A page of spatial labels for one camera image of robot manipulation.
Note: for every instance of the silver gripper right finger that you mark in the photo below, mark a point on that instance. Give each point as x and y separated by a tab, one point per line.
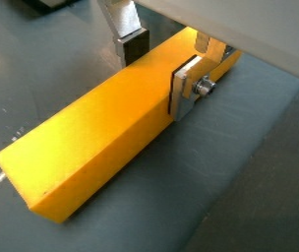
191	88

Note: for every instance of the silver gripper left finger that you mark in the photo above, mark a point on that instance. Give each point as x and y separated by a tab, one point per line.
131	37

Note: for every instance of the yellow rectangular block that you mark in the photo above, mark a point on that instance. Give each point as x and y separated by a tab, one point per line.
65	159

